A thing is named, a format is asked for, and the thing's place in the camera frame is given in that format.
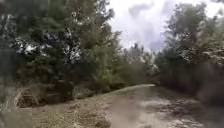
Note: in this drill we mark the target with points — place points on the dense green wood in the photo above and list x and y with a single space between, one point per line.
66 50
193 56

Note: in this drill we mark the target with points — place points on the grey dirt track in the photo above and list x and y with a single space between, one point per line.
133 110

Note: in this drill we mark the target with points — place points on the dry pale grass verge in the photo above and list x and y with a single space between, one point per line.
20 100

